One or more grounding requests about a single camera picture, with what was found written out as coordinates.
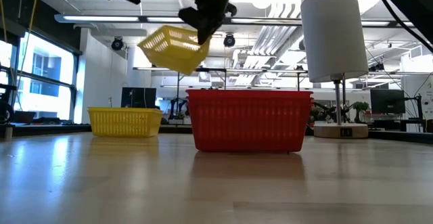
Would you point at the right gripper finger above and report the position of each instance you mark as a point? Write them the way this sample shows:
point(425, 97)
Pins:
point(191, 16)
point(207, 27)

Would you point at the yellow plastic basket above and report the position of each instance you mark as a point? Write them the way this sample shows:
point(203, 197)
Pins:
point(125, 122)
point(172, 55)

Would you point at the black monitor on arm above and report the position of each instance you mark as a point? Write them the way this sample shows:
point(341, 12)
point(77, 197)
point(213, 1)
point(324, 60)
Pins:
point(387, 100)

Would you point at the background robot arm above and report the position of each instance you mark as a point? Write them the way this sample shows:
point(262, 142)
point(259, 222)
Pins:
point(174, 107)

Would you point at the black ceiling spotlight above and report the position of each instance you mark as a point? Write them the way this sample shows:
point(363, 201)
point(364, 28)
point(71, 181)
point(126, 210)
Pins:
point(117, 44)
point(229, 40)

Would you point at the long ceiling light bar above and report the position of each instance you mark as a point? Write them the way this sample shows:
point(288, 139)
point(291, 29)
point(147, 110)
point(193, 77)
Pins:
point(101, 18)

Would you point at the black monitor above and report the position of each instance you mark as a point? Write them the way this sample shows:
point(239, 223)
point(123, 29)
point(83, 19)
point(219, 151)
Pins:
point(138, 97)

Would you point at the white lamp with wooden base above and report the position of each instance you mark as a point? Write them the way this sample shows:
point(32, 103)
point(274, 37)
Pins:
point(333, 31)

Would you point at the small potted tree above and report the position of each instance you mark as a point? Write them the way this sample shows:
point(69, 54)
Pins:
point(361, 107)

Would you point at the black gantry frame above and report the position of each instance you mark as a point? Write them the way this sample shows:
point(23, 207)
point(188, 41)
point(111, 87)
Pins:
point(216, 69)

